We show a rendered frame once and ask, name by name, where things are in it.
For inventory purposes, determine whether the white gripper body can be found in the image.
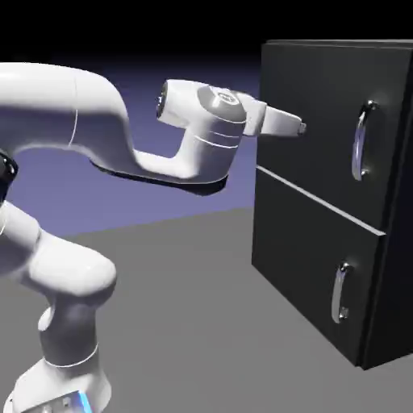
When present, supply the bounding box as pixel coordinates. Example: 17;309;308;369
260;105;302;138

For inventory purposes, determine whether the black cabinet door with long handle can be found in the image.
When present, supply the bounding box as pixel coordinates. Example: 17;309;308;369
256;43;413;231

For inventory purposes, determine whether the black cabinet door with short handle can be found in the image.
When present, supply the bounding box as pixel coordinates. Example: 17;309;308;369
251;167;387;367

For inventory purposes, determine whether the long curved silver handle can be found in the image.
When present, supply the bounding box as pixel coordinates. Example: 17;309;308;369
351;100;379;181

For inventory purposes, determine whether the short curved silver handle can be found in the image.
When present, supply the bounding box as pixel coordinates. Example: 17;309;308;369
331;261;353;324

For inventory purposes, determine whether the black cabinet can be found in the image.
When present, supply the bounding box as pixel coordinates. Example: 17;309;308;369
251;39;413;371

